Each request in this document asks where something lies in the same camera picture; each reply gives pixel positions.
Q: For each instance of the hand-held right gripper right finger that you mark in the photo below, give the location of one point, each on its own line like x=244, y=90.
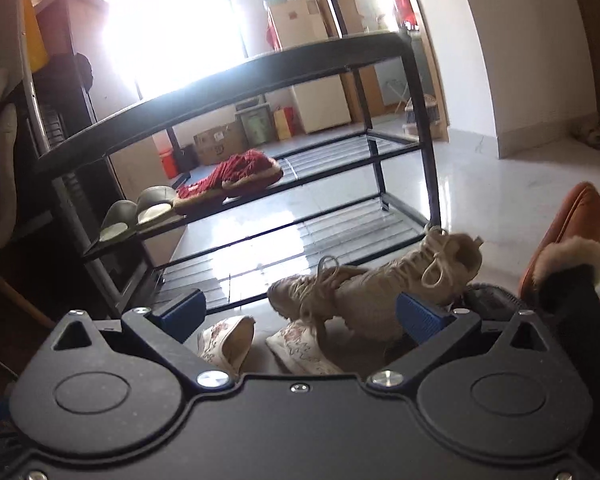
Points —
x=420, y=319

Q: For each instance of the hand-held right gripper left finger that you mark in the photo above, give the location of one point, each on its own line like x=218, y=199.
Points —
x=185, y=312

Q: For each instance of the red knitted slipper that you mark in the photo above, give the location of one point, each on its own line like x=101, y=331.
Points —
x=250, y=170
x=200, y=190

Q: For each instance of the black metal shoe rack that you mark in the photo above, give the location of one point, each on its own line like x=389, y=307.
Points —
x=230, y=80

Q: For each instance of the beige chunky sneaker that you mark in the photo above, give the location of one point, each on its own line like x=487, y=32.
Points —
x=300, y=295
x=405, y=270

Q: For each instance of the white embroidered shoe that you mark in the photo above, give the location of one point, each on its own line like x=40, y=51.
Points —
x=305, y=347
x=227, y=342

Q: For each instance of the black rubber slipper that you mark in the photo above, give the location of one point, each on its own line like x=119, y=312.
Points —
x=490, y=297

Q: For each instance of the red bucket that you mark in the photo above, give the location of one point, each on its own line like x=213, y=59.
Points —
x=169, y=162

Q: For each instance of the person's right leg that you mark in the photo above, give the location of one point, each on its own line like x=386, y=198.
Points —
x=585, y=320

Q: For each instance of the cardboard box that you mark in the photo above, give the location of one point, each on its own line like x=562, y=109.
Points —
x=220, y=142

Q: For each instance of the person's right brown fur boot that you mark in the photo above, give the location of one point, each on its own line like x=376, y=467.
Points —
x=575, y=220

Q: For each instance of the green framed picture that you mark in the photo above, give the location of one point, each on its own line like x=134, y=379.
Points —
x=254, y=127

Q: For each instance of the yellow gift bag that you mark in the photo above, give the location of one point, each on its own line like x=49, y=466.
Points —
x=283, y=125

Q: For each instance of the wooden wardrobe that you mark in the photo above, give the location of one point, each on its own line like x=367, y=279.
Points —
x=365, y=95

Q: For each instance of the white cabinet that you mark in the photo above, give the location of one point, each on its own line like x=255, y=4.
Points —
x=320, y=105

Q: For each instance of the cream chair with wooden legs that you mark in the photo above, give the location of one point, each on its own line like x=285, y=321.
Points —
x=0, y=160

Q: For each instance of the pale cloth bundle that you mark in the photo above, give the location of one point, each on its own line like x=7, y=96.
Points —
x=597, y=132

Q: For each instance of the black cloth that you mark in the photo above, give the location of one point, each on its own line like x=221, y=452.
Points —
x=75, y=67

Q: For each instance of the light wooden cabinet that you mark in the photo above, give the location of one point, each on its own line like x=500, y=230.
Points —
x=80, y=25

